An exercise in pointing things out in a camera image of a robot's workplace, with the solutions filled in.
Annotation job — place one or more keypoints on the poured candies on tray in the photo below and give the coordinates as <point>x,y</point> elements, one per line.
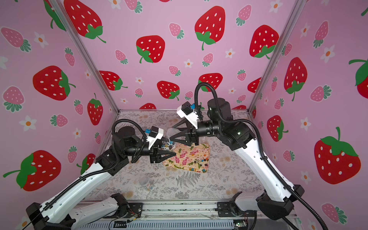
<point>195,160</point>

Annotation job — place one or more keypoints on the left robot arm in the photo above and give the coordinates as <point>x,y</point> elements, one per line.
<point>61,213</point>

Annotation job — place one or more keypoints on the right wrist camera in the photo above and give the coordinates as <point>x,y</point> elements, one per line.
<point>187,111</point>

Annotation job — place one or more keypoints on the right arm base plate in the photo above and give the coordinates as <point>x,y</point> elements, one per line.
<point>240,205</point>

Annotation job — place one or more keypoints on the clear candy jar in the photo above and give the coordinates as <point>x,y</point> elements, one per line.
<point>169,146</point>
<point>145,182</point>

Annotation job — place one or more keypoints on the aluminium front rail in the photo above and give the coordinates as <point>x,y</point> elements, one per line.
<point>192,209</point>

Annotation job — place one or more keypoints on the white vented strip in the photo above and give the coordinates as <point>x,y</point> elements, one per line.
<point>189,224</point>

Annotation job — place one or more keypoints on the floral yellow tray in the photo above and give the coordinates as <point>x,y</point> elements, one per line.
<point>173,162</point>

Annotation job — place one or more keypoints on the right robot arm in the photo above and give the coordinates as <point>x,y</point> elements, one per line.
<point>276,202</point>

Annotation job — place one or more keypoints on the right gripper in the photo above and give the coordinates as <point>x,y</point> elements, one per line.
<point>192,135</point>

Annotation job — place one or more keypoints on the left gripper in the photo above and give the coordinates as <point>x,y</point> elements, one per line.
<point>154,155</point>

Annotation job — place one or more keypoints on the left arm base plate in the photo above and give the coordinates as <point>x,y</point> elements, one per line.
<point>124,208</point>

